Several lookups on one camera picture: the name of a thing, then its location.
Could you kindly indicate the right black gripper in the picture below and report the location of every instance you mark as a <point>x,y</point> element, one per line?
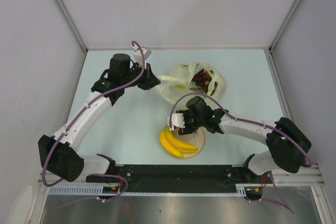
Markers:
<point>187,130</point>

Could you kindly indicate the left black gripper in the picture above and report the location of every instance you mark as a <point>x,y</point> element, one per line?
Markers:
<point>149,80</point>

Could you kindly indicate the cream plate with branch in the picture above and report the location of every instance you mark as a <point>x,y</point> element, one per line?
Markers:
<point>198,139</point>

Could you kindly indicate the yellow fake banana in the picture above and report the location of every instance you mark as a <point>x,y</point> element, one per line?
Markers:
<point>173,145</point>

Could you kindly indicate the yellow-green plastic bag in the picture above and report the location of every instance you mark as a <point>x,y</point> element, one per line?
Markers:
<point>183,74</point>

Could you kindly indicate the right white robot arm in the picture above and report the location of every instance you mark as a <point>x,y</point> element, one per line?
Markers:
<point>287,146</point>

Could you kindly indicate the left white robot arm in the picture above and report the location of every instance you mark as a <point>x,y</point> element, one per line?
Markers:
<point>58,153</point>

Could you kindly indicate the brown fake grape bunch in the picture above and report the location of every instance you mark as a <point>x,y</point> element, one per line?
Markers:
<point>203,82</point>

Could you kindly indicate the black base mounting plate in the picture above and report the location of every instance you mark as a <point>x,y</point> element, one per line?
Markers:
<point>186,177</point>

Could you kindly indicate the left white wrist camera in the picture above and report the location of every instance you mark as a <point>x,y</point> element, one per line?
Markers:
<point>138,53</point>

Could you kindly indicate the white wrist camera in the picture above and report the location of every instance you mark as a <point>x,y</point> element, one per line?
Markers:
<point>138,53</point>
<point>176,121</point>

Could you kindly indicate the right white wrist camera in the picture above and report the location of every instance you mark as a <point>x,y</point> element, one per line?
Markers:
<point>176,121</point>

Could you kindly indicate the white slotted cable duct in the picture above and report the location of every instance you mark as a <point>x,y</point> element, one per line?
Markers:
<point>109,191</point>

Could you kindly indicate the left corner aluminium post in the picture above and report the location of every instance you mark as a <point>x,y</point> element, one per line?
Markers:
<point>71,24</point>

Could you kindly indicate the corner aluminium post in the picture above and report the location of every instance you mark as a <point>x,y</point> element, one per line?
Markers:
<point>284,25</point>
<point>71,24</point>

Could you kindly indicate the right corner aluminium post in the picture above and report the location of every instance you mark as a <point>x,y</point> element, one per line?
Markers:
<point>284,25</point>

